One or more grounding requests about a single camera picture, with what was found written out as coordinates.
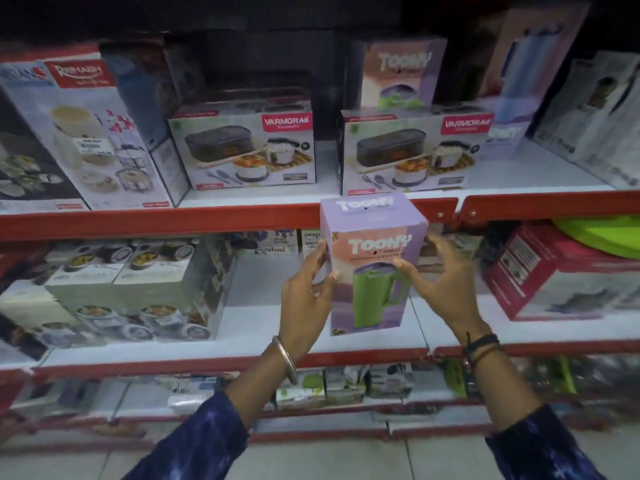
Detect person's left hand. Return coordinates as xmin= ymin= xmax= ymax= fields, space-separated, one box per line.
xmin=280 ymin=240 xmax=342 ymax=351

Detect person's right hand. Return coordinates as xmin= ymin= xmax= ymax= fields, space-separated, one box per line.
xmin=393 ymin=233 xmax=493 ymax=339

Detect purple tumbler box green jug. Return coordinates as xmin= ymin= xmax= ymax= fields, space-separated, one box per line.
xmin=319 ymin=192 xmax=430 ymax=337

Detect person's right forearm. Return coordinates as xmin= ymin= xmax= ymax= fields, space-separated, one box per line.
xmin=462 ymin=326 xmax=608 ymax=480

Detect person's left forearm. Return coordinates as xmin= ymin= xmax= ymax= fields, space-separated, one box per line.
xmin=122 ymin=345 xmax=316 ymax=480

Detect small white printed box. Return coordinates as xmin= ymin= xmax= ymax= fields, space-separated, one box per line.
xmin=239 ymin=230 xmax=301 ymax=257
xmin=301 ymin=230 xmax=324 ymax=259

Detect silver bangle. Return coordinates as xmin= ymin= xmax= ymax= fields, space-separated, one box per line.
xmin=271 ymin=336 xmax=300 ymax=386

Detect small grey printed box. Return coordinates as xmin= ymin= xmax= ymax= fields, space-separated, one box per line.
xmin=322 ymin=366 xmax=367 ymax=406
xmin=365 ymin=363 xmax=417 ymax=400

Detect black wrist threads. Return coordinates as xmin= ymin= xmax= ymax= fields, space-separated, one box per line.
xmin=461 ymin=332 xmax=503 ymax=370

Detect small green and white box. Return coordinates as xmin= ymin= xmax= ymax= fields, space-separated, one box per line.
xmin=274 ymin=370 xmax=326 ymax=411

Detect green plastic utensil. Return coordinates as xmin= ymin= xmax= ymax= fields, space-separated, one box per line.
xmin=443 ymin=357 xmax=469 ymax=398

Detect lunch box set carton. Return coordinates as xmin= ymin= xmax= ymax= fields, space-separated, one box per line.
xmin=167 ymin=99 xmax=317 ymax=192
xmin=337 ymin=107 xmax=496 ymax=197

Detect red and white carton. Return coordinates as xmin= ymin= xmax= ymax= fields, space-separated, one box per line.
xmin=481 ymin=223 xmax=640 ymax=322

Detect red and white shelf rack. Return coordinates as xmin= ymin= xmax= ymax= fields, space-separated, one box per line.
xmin=0 ymin=137 xmax=640 ymax=458

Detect white and blue flat box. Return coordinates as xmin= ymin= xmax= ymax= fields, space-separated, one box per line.
xmin=166 ymin=376 xmax=222 ymax=414

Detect pale green container set carton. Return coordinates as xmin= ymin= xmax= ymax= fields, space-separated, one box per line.
xmin=44 ymin=237 xmax=237 ymax=341

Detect green plastic lid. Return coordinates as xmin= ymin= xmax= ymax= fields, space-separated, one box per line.
xmin=551 ymin=215 xmax=640 ymax=260

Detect tall purple bottle box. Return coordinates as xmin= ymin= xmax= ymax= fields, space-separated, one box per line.
xmin=476 ymin=2 xmax=592 ymax=161

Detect row of white cartons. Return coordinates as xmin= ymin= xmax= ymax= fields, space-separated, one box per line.
xmin=531 ymin=49 xmax=640 ymax=190

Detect dark blue carton box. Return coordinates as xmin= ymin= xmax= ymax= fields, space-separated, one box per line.
xmin=99 ymin=41 xmax=207 ymax=208

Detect white tiffin carrier carton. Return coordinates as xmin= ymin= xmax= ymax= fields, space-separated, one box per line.
xmin=0 ymin=45 xmax=174 ymax=212

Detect white steel bowl set carton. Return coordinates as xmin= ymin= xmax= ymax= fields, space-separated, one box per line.
xmin=0 ymin=279 xmax=76 ymax=363

